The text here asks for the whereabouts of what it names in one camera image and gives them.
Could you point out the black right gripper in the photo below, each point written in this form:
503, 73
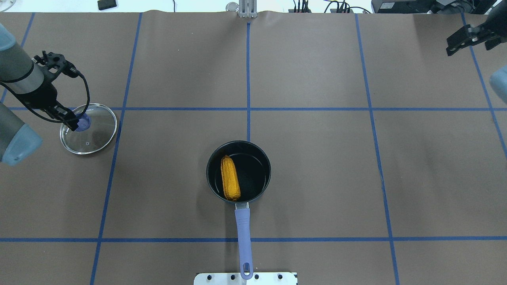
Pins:
496, 24

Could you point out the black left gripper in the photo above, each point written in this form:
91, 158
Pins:
38, 96

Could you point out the glass pot lid blue knob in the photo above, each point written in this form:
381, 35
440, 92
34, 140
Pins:
96, 129

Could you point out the yellow corn cob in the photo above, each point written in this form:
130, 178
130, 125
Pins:
229, 178

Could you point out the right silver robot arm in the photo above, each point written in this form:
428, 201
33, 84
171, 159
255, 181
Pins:
498, 80

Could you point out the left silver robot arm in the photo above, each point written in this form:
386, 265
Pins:
30, 80

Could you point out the black laptop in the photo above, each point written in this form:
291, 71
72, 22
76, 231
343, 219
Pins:
431, 6

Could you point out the black phone on table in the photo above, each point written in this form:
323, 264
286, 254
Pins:
106, 4

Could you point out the black power strip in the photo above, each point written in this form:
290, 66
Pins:
316, 6

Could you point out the dark blue saucepan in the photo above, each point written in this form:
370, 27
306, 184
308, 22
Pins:
254, 173

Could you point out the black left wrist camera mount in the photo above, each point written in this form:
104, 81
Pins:
52, 65

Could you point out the aluminium frame post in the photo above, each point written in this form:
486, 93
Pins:
247, 9

